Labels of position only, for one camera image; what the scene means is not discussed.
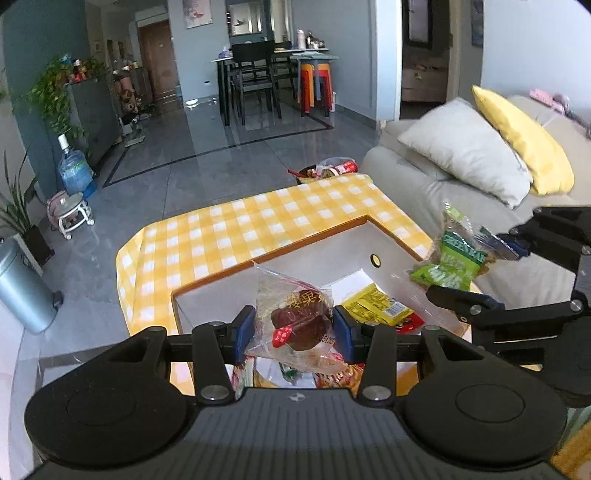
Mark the yellow cushion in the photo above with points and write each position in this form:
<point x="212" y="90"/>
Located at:
<point x="531" y="143"/>

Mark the yellow checkered tablecloth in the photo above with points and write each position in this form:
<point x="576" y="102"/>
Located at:
<point x="207" y="230"/>

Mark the dining table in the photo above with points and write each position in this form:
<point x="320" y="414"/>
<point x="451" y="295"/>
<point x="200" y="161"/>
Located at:
<point x="300" y="54"/>

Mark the clear brown pastry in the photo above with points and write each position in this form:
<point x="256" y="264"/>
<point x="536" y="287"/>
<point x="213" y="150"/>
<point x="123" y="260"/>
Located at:
<point x="300" y="323"/>

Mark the black dining chair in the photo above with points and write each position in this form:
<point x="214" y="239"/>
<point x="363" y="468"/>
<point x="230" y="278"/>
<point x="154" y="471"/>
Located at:
<point x="251" y="64"/>
<point x="284" y="69"/>

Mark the pink garment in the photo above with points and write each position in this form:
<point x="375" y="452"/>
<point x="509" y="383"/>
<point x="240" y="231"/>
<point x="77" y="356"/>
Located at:
<point x="547" y="98"/>

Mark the green snack packet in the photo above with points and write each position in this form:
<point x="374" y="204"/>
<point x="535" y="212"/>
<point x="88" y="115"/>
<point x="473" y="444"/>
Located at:
<point x="450" y="263"/>

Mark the grey tall cabinet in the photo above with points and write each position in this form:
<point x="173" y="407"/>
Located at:
<point x="92" y="120"/>

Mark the small red snack packet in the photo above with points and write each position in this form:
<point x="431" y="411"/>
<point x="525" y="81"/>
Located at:
<point x="411" y="324"/>

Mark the white cushion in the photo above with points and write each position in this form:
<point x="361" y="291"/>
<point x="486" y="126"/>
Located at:
<point x="461" y="147"/>

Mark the brown wooden door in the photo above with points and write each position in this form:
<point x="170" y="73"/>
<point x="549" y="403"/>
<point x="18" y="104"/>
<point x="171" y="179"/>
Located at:
<point x="159" y="60"/>

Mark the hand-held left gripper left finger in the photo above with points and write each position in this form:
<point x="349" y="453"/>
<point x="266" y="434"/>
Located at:
<point x="242" y="332"/>

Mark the white rolling stool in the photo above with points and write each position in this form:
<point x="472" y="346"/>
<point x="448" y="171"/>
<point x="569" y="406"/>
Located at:
<point x="69" y="214"/>

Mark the yellow snack packet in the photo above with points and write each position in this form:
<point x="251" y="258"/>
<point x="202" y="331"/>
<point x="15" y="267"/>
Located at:
<point x="374" y="307"/>

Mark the trailing green plant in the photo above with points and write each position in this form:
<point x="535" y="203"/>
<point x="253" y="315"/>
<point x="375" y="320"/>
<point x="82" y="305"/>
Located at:
<point x="51" y="92"/>

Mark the white storage box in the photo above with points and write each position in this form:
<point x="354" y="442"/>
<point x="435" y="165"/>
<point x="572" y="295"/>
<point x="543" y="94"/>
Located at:
<point x="286" y="258"/>

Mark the blue water bottle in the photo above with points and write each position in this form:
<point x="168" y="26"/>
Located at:
<point x="74" y="173"/>

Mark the yellow cloth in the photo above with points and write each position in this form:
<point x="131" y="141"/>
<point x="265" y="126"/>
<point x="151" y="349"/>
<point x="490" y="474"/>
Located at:
<point x="572" y="457"/>

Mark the potted green plant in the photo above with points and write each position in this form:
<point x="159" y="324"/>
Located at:
<point x="18" y="212"/>

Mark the cluttered shelf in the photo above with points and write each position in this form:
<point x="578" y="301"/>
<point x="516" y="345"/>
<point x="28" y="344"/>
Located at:
<point x="129" y="92"/>

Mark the wall picture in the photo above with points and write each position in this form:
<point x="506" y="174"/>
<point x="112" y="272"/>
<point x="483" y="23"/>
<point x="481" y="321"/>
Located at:
<point x="198" y="14"/>

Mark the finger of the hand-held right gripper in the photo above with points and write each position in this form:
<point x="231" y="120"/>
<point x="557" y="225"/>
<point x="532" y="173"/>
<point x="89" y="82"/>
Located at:
<point x="519" y="244"/>
<point x="461" y="302"/>

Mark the waste basket with wrappers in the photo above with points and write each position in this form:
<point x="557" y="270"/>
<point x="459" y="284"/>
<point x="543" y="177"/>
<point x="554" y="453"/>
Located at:
<point x="330" y="168"/>

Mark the grey metal trash can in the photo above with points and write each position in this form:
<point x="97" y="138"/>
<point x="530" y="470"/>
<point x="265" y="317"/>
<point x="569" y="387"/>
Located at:
<point x="23" y="290"/>

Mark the beige sofa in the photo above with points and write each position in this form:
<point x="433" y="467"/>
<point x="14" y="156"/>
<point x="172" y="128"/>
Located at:
<point x="415" y="194"/>

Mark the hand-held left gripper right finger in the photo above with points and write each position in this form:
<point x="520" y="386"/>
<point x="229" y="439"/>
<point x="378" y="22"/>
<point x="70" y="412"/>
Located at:
<point x="344" y="332"/>

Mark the stack of coloured stools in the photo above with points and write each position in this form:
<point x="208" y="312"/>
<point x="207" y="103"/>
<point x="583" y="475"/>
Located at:
<point x="316" y="85"/>

